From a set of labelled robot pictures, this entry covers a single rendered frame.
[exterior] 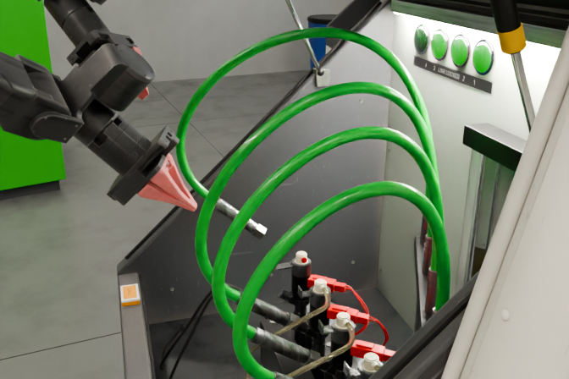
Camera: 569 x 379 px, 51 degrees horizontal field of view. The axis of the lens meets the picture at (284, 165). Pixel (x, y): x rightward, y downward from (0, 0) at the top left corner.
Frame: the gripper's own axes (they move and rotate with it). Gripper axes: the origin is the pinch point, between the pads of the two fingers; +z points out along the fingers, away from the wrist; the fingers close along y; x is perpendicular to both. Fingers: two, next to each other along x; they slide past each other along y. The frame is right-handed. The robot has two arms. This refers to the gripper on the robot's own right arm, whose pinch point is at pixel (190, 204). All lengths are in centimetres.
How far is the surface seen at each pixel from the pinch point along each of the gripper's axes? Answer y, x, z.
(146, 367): -23.8, 0.2, 12.7
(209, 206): 4.7, -8.6, -0.1
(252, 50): 19.0, 11.0, -7.0
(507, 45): 37.5, -26.8, 2.9
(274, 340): -0.2, -14.9, 15.1
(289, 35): 24.0, 10.3, -4.8
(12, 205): -187, 279, -19
